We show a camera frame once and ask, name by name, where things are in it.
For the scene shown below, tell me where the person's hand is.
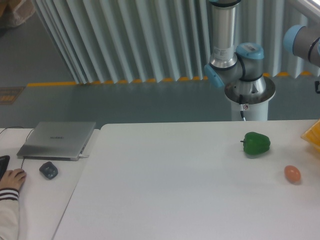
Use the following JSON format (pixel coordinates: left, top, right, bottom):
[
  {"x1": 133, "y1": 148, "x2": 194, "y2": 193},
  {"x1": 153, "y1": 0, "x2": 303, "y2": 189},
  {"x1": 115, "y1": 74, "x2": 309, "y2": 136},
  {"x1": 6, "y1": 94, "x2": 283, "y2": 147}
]
[{"x1": 0, "y1": 168, "x2": 27, "y2": 191}]

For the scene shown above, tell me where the white striped sleeve forearm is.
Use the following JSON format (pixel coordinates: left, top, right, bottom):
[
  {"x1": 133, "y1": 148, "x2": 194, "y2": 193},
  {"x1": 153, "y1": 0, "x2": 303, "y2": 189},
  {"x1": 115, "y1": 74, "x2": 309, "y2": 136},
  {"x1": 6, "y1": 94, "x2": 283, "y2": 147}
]
[{"x1": 0, "y1": 188, "x2": 20, "y2": 240}]

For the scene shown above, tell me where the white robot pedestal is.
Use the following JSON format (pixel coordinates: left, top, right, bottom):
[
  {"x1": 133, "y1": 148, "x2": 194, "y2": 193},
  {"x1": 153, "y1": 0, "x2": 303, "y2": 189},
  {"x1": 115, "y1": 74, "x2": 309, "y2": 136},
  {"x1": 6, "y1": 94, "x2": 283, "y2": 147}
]
[{"x1": 224, "y1": 76, "x2": 276, "y2": 121}]

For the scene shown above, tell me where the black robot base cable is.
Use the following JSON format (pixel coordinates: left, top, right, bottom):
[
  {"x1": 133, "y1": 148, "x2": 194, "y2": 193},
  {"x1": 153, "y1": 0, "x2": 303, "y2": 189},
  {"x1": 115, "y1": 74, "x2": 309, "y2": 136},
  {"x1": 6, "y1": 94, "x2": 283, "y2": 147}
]
[{"x1": 238, "y1": 94, "x2": 247, "y2": 122}]

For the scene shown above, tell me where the silver closed laptop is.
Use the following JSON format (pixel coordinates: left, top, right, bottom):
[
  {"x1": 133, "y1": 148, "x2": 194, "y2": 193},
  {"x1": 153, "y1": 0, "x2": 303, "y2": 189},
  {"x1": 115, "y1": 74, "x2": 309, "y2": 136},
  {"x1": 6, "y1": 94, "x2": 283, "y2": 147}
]
[{"x1": 16, "y1": 121, "x2": 96, "y2": 161}]

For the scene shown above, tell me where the green bell pepper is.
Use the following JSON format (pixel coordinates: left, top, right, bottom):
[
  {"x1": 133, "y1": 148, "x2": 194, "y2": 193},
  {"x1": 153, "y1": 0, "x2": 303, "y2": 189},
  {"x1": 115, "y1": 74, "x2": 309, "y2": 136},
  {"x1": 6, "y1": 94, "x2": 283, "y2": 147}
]
[{"x1": 241, "y1": 131, "x2": 271, "y2": 156}]

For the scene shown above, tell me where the white corrugated folding partition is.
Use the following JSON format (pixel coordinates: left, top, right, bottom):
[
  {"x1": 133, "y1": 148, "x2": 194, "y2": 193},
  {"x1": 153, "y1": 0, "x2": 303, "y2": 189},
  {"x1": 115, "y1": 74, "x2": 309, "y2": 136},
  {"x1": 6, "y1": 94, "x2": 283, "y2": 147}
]
[{"x1": 33, "y1": 0, "x2": 320, "y2": 84}]

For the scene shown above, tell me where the black mouse cable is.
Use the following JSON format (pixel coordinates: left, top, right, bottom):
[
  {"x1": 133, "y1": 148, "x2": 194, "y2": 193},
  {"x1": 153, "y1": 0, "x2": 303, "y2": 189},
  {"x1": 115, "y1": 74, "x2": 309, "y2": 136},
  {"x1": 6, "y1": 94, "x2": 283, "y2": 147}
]
[{"x1": 0, "y1": 126, "x2": 36, "y2": 171}]

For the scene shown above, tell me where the black keyboard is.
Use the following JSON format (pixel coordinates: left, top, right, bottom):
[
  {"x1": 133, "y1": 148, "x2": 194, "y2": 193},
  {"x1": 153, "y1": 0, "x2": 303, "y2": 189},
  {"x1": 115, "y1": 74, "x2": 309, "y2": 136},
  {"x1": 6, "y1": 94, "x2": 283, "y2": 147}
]
[{"x1": 0, "y1": 155, "x2": 10, "y2": 179}]

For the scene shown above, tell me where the brown egg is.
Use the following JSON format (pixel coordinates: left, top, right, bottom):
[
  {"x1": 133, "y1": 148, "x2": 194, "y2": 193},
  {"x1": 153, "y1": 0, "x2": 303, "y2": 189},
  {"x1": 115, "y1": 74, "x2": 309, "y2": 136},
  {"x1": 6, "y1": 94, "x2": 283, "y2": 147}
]
[{"x1": 284, "y1": 165, "x2": 301, "y2": 183}]

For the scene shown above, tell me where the dark grey small device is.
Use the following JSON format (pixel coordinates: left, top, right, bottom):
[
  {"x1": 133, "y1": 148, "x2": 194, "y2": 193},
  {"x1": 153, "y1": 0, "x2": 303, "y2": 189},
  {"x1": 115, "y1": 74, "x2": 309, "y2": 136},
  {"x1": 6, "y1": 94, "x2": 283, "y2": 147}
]
[{"x1": 39, "y1": 161, "x2": 59, "y2": 180}]

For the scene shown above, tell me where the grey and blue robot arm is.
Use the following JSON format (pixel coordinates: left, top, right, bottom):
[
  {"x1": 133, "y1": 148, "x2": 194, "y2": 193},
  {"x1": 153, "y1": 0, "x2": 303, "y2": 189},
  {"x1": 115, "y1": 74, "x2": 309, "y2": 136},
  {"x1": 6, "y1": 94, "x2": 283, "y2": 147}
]
[{"x1": 204, "y1": 0, "x2": 320, "y2": 88}]

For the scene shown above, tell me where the yellow plastic tray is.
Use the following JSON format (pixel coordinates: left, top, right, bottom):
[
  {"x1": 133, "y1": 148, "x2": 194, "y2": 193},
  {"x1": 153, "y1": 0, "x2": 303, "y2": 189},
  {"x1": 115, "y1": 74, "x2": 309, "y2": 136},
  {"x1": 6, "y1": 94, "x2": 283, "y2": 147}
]
[{"x1": 300, "y1": 120, "x2": 320, "y2": 152}]

